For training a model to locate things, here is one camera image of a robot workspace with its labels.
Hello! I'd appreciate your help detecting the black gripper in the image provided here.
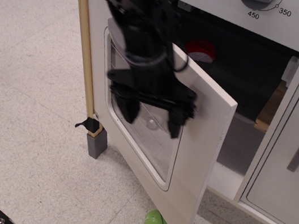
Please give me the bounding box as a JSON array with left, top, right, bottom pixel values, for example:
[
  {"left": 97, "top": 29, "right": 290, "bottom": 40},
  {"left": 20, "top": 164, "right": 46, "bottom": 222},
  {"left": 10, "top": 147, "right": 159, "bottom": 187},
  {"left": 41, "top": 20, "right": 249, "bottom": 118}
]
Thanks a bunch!
[{"left": 107, "top": 63, "right": 197, "bottom": 138}]

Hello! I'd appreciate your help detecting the white oven door with window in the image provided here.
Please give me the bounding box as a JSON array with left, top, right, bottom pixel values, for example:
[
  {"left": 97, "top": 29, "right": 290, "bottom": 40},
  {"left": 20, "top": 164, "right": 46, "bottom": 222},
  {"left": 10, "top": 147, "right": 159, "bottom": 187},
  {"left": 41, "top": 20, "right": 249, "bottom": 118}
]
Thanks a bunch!
[{"left": 79, "top": 0, "right": 237, "bottom": 224}]

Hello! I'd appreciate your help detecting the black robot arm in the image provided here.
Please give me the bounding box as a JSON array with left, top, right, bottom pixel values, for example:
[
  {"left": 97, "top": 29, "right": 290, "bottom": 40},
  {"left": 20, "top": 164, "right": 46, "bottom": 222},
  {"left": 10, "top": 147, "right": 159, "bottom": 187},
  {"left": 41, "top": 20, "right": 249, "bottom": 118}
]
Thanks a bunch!
[{"left": 105, "top": 0, "right": 197, "bottom": 138}]

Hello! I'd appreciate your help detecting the dark grey oven tray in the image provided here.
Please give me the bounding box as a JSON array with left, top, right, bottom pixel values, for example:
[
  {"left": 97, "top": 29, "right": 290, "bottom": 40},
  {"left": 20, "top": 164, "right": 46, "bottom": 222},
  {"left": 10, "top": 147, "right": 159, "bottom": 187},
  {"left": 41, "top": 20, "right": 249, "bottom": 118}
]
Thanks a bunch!
[{"left": 175, "top": 9, "right": 299, "bottom": 121}]

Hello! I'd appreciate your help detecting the white salt shaker silver cap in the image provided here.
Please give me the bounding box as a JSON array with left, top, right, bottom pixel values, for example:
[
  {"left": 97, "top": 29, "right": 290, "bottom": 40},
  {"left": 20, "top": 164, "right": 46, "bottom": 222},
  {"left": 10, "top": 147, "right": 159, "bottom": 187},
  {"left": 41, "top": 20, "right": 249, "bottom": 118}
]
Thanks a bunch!
[{"left": 146, "top": 115, "right": 164, "bottom": 131}]

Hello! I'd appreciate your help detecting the grey cabinet leg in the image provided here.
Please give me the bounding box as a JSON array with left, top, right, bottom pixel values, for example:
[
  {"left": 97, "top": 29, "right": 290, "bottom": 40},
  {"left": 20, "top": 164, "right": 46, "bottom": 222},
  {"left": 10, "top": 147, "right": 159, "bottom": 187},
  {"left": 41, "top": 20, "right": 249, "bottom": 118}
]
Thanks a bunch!
[{"left": 87, "top": 124, "right": 108, "bottom": 159}]

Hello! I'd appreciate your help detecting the red white sushi toy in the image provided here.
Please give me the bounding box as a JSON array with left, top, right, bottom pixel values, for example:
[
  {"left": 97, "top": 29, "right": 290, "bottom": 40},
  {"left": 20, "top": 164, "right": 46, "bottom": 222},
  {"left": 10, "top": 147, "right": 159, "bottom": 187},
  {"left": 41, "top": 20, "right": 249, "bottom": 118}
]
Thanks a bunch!
[{"left": 186, "top": 39, "right": 217, "bottom": 64}]

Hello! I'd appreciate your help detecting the white toy kitchen cabinet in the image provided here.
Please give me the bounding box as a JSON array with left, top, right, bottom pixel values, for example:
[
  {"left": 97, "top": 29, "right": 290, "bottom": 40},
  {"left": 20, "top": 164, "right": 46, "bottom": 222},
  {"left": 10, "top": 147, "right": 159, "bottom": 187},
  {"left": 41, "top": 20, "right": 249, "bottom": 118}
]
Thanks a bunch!
[{"left": 79, "top": 0, "right": 299, "bottom": 224}]

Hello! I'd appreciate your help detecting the grey oven door handle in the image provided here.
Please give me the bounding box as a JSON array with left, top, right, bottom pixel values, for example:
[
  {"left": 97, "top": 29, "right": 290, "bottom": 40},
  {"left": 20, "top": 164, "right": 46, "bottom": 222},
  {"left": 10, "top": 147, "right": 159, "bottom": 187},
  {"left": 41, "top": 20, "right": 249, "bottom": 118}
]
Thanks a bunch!
[{"left": 108, "top": 18, "right": 126, "bottom": 53}]

